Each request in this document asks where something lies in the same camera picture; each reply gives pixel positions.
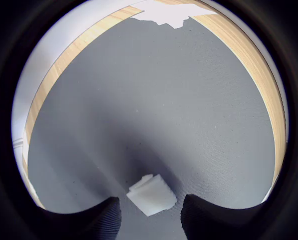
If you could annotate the small white plastic terminal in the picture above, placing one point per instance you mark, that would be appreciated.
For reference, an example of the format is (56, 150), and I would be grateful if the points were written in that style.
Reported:
(152, 197)

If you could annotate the dark grey mat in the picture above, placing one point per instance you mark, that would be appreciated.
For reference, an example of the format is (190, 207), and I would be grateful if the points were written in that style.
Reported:
(151, 100)

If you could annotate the white masking tape piece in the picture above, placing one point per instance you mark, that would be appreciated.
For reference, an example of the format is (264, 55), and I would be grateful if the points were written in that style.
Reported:
(168, 12)

